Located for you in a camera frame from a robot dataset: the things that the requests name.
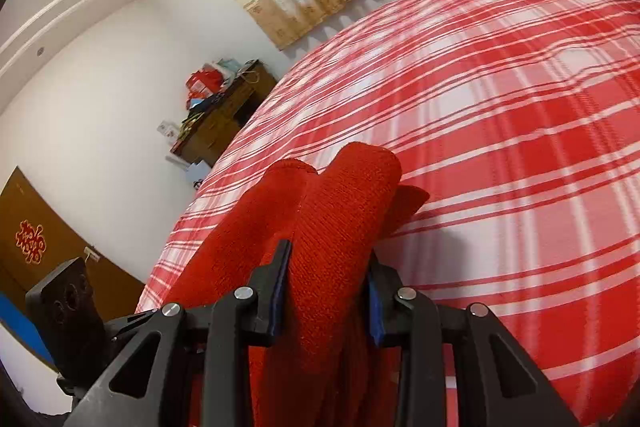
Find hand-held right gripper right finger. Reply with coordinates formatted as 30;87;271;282
366;256;582;427

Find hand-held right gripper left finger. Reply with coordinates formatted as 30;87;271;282
64;240;293;427

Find red knit sweater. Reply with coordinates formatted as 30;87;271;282
160;142;431;427

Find blue board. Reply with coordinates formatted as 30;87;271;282
0;292;56;369

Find brown wooden door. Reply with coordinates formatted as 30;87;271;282
0;166;147;373

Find red paper door decoration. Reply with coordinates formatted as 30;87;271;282
15;219;46;264

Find brown wooden desk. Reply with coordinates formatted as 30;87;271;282
170;59;278;168

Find red white plaid blanket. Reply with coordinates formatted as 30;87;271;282
135;0;640;427

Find red gift bag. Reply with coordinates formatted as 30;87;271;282
186;64;224;108

